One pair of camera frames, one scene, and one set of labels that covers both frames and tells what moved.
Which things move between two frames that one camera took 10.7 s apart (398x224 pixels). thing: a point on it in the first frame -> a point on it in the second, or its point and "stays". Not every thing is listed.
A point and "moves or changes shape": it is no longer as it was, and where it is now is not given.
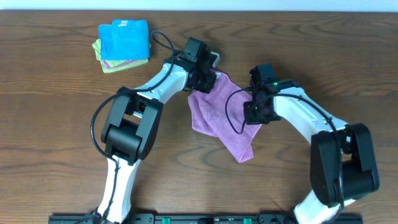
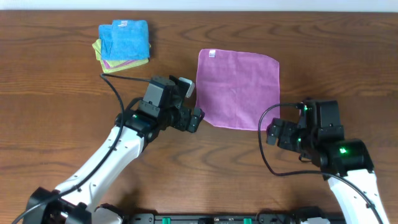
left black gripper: (206, 82) -> (187, 117)
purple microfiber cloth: (221, 113) moves or changes shape
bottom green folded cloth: (106, 70) stays
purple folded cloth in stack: (107, 66) stays
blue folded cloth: (125, 40) stays
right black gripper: (253, 113) -> (282, 135)
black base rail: (90, 218) stays
